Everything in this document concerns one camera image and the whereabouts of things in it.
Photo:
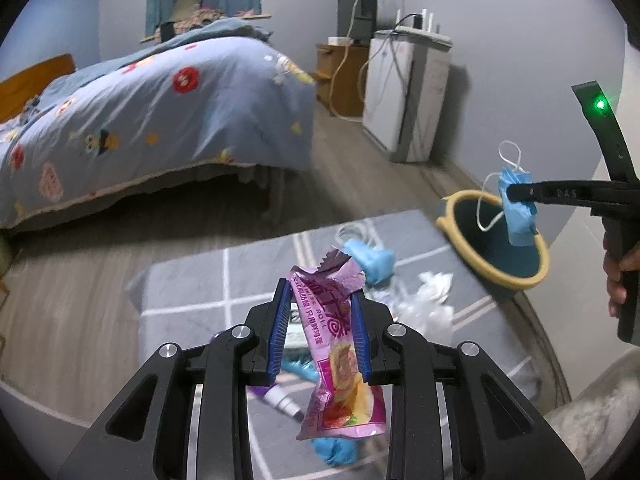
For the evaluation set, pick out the white floor appliance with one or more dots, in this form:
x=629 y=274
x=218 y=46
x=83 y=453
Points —
x=395 y=90

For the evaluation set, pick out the clear plastic wrap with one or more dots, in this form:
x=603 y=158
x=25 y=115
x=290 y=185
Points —
x=430 y=310

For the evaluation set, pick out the pink snack wrapper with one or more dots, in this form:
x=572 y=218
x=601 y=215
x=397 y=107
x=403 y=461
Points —
x=340 y=320

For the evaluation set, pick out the white fuzzy rug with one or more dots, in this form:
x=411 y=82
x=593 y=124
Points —
x=600 y=420

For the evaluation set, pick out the white purple tube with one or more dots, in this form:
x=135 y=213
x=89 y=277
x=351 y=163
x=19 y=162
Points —
x=280 y=400

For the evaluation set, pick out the wooden nightstand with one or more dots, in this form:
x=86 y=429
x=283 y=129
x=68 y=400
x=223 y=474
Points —
x=347 y=80

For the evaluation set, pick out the blue glove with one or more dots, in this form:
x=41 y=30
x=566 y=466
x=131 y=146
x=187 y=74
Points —
x=332 y=452

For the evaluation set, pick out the wooden headboard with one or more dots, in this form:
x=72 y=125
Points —
x=35 y=80

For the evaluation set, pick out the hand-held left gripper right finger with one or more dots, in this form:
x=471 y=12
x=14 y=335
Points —
x=361 y=340

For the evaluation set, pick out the white router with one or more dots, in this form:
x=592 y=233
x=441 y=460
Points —
x=425 y=32

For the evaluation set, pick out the teal trash bin yellow rim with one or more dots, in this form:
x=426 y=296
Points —
x=495 y=257

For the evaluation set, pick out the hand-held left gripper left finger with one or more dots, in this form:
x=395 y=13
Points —
x=279 y=330

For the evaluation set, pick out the blue face mask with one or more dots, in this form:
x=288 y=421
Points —
x=372 y=262
x=517 y=222

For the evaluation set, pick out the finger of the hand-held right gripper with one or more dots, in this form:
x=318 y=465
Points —
x=555 y=193

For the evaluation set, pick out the blue printed bed blanket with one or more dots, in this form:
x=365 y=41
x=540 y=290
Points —
x=150 y=110

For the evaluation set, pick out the person's right hand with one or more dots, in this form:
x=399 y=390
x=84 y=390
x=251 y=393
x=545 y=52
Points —
x=612 y=280

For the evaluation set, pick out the black monitor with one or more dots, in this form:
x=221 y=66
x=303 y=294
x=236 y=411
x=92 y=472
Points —
x=355 y=7

